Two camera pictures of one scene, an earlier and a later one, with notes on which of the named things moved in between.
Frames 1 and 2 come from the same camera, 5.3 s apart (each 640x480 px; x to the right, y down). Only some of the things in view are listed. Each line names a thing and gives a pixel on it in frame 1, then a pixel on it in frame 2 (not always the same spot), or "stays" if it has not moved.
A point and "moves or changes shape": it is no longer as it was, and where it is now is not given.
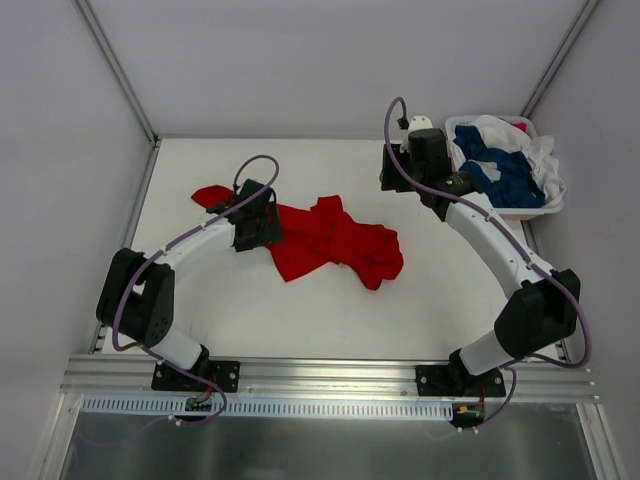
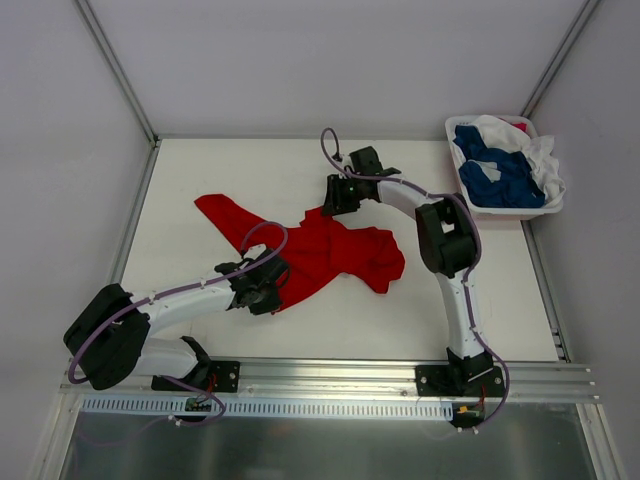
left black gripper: [272, 220] to [273, 293]
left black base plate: [227, 375] stays
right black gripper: [392, 168] to [335, 198]
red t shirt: [324, 233] moves or changes shape
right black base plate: [439, 380] stays
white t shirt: [538, 149] stays
